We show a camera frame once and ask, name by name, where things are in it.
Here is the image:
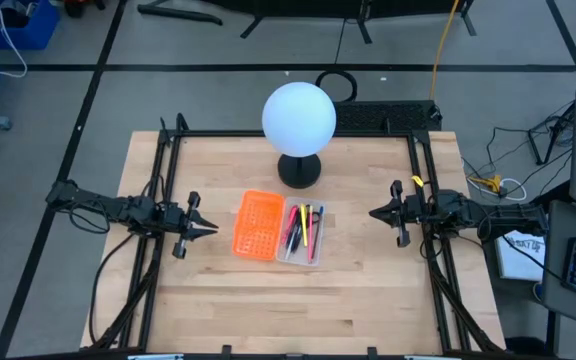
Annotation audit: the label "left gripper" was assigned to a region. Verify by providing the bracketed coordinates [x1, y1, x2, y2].
[160, 190, 219, 260]

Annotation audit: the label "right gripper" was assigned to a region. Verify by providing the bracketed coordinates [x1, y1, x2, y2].
[369, 179, 439, 249]

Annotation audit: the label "brown pencil blue cap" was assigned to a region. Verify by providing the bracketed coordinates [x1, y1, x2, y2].
[311, 205, 325, 259]

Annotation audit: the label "pink pencil green eraser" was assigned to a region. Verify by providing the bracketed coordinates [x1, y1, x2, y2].
[307, 204, 315, 265]

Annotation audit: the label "yellow highlighter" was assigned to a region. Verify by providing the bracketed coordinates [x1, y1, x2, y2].
[300, 203, 310, 248]

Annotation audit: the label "black scissors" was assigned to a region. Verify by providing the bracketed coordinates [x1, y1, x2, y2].
[285, 203, 322, 261]

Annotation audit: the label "clear box with orange lid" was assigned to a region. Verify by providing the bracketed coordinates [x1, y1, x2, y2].
[231, 188, 327, 267]

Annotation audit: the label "black perforated panel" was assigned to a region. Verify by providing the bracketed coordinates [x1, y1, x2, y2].
[334, 99, 443, 134]

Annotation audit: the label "yellow power plug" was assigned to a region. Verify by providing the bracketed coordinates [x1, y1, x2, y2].
[467, 174, 503, 195]

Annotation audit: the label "white globe lamp black base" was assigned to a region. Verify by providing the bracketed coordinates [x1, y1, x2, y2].
[261, 81, 338, 190]

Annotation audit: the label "white booklet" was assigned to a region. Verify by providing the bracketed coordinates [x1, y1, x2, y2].
[494, 229, 548, 283]

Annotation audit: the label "black floor bar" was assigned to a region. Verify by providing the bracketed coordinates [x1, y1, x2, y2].
[136, 3, 224, 26]

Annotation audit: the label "black backdrop stand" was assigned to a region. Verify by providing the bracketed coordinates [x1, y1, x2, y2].
[207, 0, 478, 45]

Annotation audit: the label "black table frame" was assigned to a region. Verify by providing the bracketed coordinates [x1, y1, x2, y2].
[80, 112, 509, 360]

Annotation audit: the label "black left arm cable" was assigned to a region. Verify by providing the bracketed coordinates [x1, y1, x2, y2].
[87, 232, 137, 346]

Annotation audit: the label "black lamp cable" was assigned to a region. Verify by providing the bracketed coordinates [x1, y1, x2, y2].
[314, 18, 359, 104]

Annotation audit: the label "yellow floor cable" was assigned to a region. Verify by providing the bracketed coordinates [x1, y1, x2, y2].
[427, 0, 462, 101]

